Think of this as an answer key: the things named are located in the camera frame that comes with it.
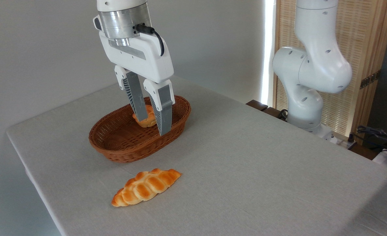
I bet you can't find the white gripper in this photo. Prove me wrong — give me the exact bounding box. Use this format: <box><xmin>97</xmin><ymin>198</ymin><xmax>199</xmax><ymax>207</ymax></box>
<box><xmin>99</xmin><ymin>31</ymin><xmax>175</xmax><ymax>137</ymax></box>

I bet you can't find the small braided bread roll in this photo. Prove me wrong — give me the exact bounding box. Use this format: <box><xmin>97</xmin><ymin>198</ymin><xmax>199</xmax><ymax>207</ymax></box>
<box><xmin>132</xmin><ymin>105</ymin><xmax>157</xmax><ymax>128</ymax></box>

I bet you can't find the long braided bread loaf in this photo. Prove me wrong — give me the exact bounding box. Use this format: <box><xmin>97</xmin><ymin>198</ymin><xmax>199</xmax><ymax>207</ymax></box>
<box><xmin>111</xmin><ymin>168</ymin><xmax>182</xmax><ymax>207</ymax></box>

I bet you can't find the brown wicker basket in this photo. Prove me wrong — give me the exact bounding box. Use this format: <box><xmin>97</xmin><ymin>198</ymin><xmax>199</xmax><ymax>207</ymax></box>
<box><xmin>89</xmin><ymin>95</ymin><xmax>191</xmax><ymax>163</ymax></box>

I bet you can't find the dark brown wooden furniture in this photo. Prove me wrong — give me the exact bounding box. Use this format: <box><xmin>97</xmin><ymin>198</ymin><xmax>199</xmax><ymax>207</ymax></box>
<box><xmin>246</xmin><ymin>100</ymin><xmax>289</xmax><ymax>122</ymax></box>

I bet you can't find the grey tablecloth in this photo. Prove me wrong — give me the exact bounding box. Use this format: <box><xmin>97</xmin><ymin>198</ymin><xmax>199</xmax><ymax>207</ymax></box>
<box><xmin>6</xmin><ymin>76</ymin><xmax>387</xmax><ymax>236</ymax></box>

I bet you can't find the dark metal screen hinge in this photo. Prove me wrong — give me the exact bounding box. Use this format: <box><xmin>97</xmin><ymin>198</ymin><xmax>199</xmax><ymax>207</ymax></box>
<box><xmin>360</xmin><ymin>70</ymin><xmax>381</xmax><ymax>89</ymax></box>

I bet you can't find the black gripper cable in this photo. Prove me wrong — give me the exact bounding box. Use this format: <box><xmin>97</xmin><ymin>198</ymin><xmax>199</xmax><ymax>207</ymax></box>
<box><xmin>135</xmin><ymin>24</ymin><xmax>165</xmax><ymax>57</ymax></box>

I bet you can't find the black cable bundle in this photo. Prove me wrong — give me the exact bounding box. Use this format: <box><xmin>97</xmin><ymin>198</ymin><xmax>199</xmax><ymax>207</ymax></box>
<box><xmin>357</xmin><ymin>126</ymin><xmax>387</xmax><ymax>155</ymax></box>

